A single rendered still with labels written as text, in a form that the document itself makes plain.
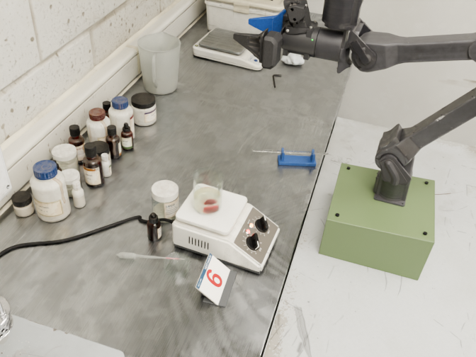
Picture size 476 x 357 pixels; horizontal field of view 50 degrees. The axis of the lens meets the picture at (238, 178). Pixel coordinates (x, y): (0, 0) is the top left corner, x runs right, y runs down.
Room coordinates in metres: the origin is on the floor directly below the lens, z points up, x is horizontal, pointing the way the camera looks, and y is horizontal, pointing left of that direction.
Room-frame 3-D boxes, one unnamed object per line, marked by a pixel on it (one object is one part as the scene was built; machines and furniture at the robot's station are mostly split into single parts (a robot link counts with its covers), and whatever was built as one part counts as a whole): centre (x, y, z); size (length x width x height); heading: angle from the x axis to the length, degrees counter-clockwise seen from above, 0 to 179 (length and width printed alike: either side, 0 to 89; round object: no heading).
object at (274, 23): (1.01, -0.03, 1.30); 0.07 x 0.04 x 0.06; 72
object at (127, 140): (1.08, 0.30, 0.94); 0.03 x 0.03 x 0.08
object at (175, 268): (0.68, 0.11, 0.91); 0.06 x 0.06 x 0.02
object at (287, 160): (1.08, -0.15, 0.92); 0.10 x 0.03 x 0.04; 94
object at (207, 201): (0.78, 0.06, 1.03); 0.07 x 0.06 x 0.08; 167
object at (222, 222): (0.78, 0.05, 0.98); 0.12 x 0.12 x 0.01; 72
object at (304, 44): (0.93, -0.09, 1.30); 0.19 x 0.08 x 0.06; 162
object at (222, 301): (0.65, 0.02, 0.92); 0.09 x 0.06 x 0.04; 169
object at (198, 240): (0.78, 0.02, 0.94); 0.22 x 0.13 x 0.08; 72
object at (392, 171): (0.85, -0.32, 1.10); 0.09 x 0.07 x 0.06; 162
